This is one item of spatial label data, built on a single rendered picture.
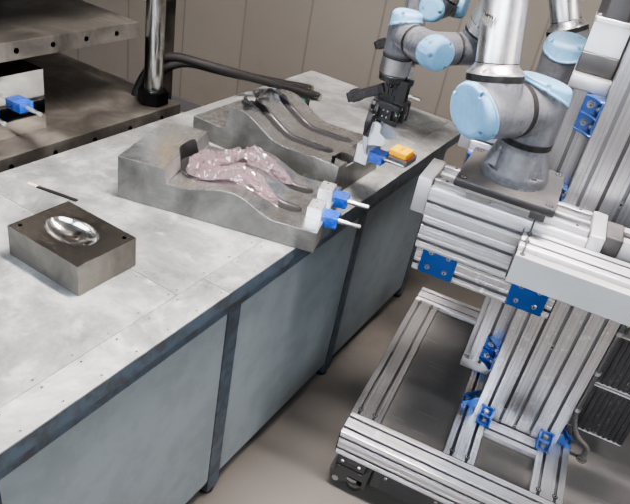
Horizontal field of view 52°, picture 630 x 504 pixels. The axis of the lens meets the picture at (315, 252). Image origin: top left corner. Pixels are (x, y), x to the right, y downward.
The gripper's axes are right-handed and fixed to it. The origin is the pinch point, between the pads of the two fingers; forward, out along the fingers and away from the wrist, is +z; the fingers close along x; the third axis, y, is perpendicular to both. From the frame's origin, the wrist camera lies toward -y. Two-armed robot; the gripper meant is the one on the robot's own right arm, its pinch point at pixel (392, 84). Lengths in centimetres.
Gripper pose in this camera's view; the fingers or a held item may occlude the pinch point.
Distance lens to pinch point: 228.7
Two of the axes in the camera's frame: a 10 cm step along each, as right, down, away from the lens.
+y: 8.8, 3.7, -3.1
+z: -1.6, 8.3, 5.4
